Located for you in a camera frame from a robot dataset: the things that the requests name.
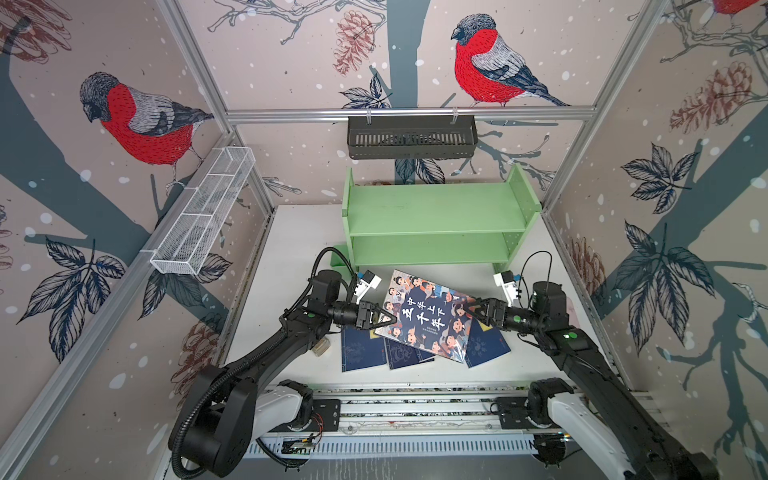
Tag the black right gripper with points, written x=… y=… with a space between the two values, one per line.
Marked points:
x=497 y=309

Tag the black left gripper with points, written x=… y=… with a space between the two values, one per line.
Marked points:
x=367 y=318

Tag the colourful illustrated large book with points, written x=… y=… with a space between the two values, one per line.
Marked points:
x=431 y=317

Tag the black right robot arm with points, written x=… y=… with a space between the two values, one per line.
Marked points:
x=589 y=403

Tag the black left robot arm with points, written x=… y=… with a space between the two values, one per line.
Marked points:
x=227 y=408

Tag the blue book rightmost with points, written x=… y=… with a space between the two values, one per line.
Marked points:
x=485 y=345

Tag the blue book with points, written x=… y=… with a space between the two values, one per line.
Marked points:
x=485 y=345
x=401 y=355
x=361 y=349

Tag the blue book leftmost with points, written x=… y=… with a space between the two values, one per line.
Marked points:
x=361 y=349

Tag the spice jar brown contents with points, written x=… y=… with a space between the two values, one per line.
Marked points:
x=321 y=347

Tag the green plastic hanging bin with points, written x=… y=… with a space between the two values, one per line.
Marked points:
x=339 y=258

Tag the pink phone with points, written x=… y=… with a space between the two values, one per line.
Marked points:
x=572 y=314

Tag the green wooden shelf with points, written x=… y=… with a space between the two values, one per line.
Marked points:
x=438 y=224

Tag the black hanging basket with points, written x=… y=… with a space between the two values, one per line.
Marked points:
x=411 y=137

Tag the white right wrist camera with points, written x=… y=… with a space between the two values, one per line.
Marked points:
x=508 y=282

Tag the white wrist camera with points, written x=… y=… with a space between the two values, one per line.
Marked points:
x=508 y=282
x=365 y=282

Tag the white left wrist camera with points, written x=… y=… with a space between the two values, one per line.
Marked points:
x=365 y=282

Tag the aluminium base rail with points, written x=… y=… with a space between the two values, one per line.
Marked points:
x=422 y=421

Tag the white wire mesh basket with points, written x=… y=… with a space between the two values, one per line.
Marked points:
x=186 y=246

